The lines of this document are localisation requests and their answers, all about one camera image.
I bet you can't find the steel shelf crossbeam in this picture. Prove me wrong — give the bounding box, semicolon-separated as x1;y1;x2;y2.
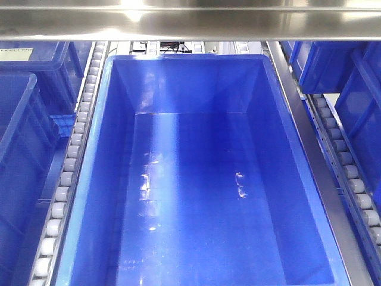
1;1;380;41

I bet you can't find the large blue target crate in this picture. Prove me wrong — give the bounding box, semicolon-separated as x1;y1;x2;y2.
55;54;349;285

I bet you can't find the blue crate upper right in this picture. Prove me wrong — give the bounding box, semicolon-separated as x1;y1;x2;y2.
280;41;368;94

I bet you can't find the blue crate rear left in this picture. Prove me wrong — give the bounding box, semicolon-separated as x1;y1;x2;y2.
1;41;92;115

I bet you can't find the blue crate left neighbour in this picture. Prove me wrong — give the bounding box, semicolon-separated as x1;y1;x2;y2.
1;72;59;285

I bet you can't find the blue crate neighbour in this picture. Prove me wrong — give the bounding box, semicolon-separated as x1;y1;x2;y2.
335;41;380;209
1;72;59;285

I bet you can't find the blue crate right neighbour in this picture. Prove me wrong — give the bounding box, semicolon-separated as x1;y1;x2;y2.
335;41;380;209

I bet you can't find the right white roller track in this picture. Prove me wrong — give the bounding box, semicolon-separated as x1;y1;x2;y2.
309;94;381;248

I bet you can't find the white roller track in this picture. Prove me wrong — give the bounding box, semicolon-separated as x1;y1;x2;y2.
28;41;110;285
309;94;381;248

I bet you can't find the left white roller track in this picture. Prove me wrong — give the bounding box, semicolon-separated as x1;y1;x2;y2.
28;41;110;285

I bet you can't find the steel divider rail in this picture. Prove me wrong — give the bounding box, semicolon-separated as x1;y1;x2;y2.
261;41;373;285

